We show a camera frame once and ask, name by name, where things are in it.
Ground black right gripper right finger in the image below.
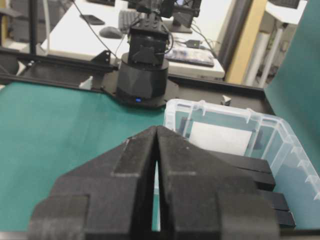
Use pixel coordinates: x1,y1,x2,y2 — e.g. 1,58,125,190
157,126,279,240

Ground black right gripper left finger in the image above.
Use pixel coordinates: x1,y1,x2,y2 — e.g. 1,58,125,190
27,126,157,240

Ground black RealSense box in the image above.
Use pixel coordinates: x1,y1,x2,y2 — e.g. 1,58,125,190
209,150,276,192
259,190,296,229

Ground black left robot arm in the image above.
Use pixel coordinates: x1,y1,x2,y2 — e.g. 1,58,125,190
100,0,201,108

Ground clear plastic storage case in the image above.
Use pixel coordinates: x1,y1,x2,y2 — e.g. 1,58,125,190
163,98,320,208

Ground white paper label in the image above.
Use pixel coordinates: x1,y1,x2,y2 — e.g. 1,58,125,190
189,122,252,156

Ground green table cloth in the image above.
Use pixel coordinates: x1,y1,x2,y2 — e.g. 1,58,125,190
0,82,320,232

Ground black computer mouse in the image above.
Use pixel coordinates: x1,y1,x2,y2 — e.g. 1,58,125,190
99,26,123,39

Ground white desk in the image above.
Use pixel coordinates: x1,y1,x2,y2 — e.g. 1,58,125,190
39,0,226,78

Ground black smartphone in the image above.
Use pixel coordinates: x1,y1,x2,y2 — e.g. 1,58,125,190
80,14,105,26

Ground black keyboard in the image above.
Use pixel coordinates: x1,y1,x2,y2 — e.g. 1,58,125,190
118,10,143,33

